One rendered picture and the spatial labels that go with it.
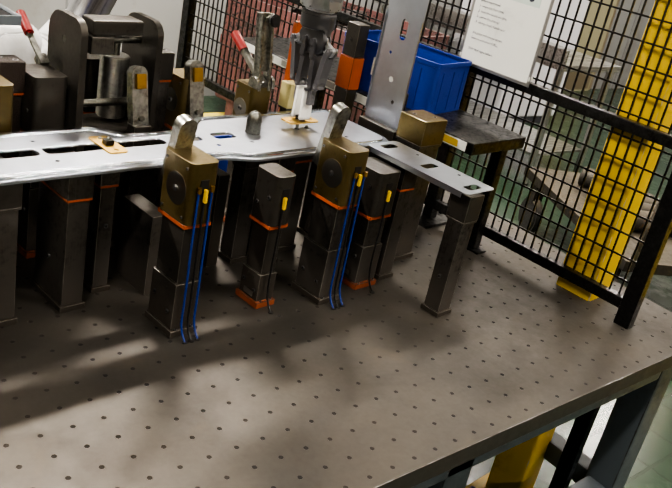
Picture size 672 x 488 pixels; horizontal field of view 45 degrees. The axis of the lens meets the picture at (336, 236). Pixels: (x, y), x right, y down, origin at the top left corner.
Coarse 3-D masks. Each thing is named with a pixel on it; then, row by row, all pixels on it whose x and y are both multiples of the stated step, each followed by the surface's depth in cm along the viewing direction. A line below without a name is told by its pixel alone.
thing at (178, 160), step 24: (168, 168) 142; (192, 168) 138; (216, 168) 141; (168, 192) 144; (192, 192) 140; (168, 216) 145; (192, 216) 142; (168, 240) 147; (192, 240) 144; (168, 264) 148; (192, 264) 148; (168, 288) 149; (192, 288) 149; (144, 312) 156; (168, 312) 150; (192, 312) 153; (168, 336) 151
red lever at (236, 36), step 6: (234, 30) 192; (234, 36) 191; (240, 36) 191; (240, 42) 190; (240, 48) 190; (246, 48) 190; (246, 54) 189; (246, 60) 189; (252, 60) 189; (252, 66) 188; (252, 72) 188; (264, 78) 188; (264, 84) 188
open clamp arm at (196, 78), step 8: (192, 64) 174; (200, 64) 176; (184, 72) 176; (192, 72) 175; (200, 72) 175; (192, 80) 175; (200, 80) 176; (192, 88) 176; (200, 88) 177; (192, 96) 176; (200, 96) 178; (192, 104) 177; (200, 104) 178; (192, 112) 177; (200, 112) 179
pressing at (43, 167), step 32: (64, 128) 152; (96, 128) 156; (224, 128) 172; (288, 128) 181; (320, 128) 186; (352, 128) 191; (0, 160) 134; (32, 160) 137; (64, 160) 140; (96, 160) 142; (128, 160) 145; (160, 160) 149; (256, 160) 161
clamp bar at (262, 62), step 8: (264, 16) 182; (272, 16) 180; (256, 24) 183; (264, 24) 182; (272, 24) 181; (256, 32) 184; (264, 32) 184; (272, 32) 185; (256, 40) 184; (264, 40) 185; (272, 40) 185; (256, 48) 185; (264, 48) 186; (272, 48) 186; (256, 56) 185; (264, 56) 186; (256, 64) 186; (264, 64) 187; (256, 72) 186; (264, 72) 188
